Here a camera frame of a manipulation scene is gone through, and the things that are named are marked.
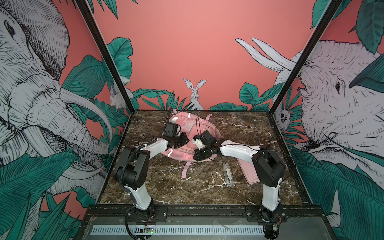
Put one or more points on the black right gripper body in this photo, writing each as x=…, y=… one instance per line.
x=203, y=153

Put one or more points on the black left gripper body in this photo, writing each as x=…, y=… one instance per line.
x=180, y=140

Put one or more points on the pink student backpack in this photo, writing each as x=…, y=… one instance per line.
x=190, y=125

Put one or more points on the pink pencil case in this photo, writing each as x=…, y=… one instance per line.
x=249, y=172

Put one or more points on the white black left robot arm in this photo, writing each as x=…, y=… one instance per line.
x=132, y=171

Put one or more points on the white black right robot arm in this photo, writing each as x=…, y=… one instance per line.
x=268, y=165

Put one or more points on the clear plastic small case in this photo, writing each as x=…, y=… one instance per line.
x=228, y=175

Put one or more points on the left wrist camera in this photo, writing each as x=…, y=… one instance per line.
x=171, y=130

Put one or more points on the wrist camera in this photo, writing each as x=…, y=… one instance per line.
x=171, y=130
x=203, y=140

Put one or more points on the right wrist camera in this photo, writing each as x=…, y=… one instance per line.
x=203, y=140

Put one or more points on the white perforated cable tray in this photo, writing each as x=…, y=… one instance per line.
x=173, y=230

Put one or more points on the black front mounting rail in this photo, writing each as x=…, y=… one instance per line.
x=157, y=213

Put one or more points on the black left corner frame post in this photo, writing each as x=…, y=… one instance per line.
x=98, y=38

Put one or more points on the black corner frame post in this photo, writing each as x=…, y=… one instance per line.
x=323, y=23
x=98, y=38

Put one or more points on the black right corner frame post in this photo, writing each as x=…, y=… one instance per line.
x=323, y=23

